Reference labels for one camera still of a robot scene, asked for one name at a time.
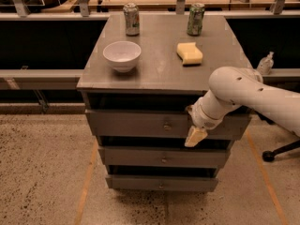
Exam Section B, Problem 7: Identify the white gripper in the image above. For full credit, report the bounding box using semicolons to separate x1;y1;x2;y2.
185;97;222;147

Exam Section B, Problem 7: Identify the grey top drawer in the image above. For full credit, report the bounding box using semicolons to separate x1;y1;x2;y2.
85;110;249;140

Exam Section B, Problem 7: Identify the grey drawer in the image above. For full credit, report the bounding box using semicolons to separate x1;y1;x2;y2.
105;174;218;192
99;146;230;168
85;110;249;140

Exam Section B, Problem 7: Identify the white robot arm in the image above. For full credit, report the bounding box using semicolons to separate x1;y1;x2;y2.
185;67;300;147

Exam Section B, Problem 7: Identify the grey bottom drawer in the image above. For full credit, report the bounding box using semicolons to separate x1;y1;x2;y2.
105;174;218;192

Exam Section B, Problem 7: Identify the grey drawer cabinet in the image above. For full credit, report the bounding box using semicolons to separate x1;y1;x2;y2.
77;14;250;179

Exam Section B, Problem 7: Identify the grey middle drawer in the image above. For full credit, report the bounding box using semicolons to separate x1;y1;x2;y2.
99;146;230;168

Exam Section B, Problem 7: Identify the black chair base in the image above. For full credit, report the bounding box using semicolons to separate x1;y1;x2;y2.
262;141;300;162

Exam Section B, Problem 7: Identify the yellow sponge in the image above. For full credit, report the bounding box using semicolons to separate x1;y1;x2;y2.
176;42;203;66

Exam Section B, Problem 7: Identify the clear sanitizer bottle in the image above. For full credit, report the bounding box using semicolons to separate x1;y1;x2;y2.
257;52;274;75

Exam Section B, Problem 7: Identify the white bowl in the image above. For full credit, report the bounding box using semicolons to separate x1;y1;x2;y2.
102;41;142;72

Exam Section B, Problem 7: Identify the green soda can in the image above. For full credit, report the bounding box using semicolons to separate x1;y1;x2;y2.
187;3;205;36

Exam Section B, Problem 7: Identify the silver soda can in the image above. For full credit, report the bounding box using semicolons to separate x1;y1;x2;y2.
123;3;140;36

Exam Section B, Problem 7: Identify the grey metal rail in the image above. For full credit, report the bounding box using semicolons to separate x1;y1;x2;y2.
0;69;83;90

